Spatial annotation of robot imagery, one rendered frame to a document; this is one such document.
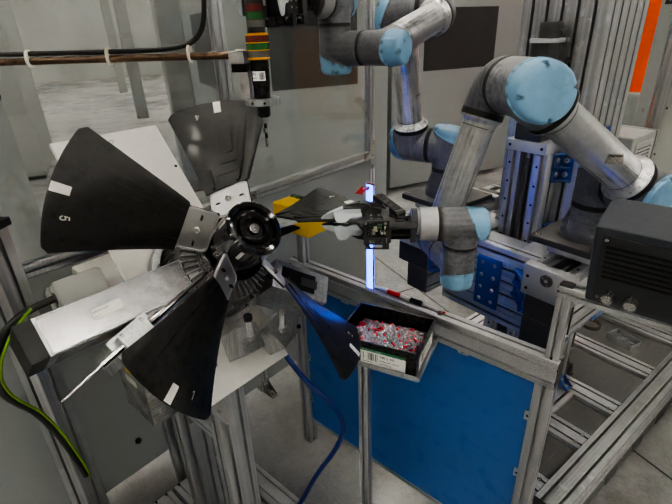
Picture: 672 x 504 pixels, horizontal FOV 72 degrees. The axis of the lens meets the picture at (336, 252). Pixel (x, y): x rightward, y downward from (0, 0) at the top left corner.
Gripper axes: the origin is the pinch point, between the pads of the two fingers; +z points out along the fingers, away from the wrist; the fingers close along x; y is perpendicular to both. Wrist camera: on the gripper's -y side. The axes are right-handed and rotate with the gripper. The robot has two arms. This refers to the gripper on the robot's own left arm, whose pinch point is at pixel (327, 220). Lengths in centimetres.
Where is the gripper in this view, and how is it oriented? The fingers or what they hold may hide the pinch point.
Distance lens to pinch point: 106.3
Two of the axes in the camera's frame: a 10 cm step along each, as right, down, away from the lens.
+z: -10.0, 0.0, 0.8
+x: 0.4, 8.5, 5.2
